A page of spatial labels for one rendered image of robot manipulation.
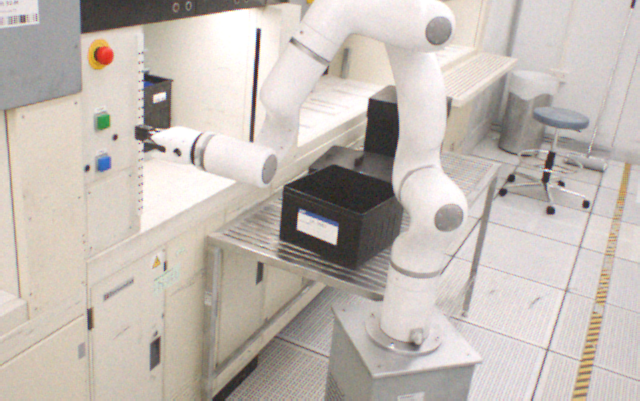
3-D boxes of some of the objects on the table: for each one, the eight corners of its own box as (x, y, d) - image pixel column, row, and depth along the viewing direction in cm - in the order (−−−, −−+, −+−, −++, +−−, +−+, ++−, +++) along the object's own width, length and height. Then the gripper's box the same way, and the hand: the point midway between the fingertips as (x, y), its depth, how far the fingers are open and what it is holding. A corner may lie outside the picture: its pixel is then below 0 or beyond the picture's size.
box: (427, 173, 269) (437, 112, 259) (359, 157, 278) (367, 97, 268) (443, 153, 294) (453, 96, 284) (380, 139, 303) (388, 84, 293)
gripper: (227, 126, 146) (159, 107, 152) (185, 143, 133) (112, 122, 140) (225, 158, 148) (158, 139, 155) (184, 178, 136) (113, 156, 143)
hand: (144, 133), depth 147 cm, fingers closed
